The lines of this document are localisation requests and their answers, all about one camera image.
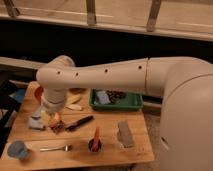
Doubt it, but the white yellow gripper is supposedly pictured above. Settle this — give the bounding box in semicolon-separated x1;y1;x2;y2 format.
30;105;57;126

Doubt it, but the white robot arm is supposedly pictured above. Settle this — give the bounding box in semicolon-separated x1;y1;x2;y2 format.
36;56;213;171

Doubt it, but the blue plastic cup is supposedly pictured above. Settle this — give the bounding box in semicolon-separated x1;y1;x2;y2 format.
7;140;29;159

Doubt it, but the dark cup with utensils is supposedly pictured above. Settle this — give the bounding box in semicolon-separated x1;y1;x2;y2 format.
88;138;102;153

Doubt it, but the blue grey cloth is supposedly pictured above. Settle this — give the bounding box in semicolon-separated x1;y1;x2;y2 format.
28;116;45;130

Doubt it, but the small dark brown box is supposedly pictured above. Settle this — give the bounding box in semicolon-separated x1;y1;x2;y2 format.
51;121;65;134

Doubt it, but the red orange bowl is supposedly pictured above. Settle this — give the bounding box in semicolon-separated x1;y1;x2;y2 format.
34;86;43;102

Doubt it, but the cream wooden spoon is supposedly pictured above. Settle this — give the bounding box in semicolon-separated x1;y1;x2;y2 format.
66;104;83;111

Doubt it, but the metal fork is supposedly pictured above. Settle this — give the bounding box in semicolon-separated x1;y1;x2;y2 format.
40;145;72;152

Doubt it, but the wooden table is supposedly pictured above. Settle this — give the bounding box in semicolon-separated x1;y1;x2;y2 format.
0;82;154;171

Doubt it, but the green plastic tray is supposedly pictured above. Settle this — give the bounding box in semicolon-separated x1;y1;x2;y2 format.
89;89;143;111

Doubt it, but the orange red utensil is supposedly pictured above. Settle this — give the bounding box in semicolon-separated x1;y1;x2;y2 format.
92;127;100;152

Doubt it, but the dark grape bunch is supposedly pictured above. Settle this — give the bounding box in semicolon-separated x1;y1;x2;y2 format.
107;91;126;103

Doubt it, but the grey sponge in clear container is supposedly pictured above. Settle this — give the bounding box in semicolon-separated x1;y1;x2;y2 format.
117;121;134;148

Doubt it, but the black handled tool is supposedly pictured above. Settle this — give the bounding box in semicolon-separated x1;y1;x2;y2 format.
65;115;94;131

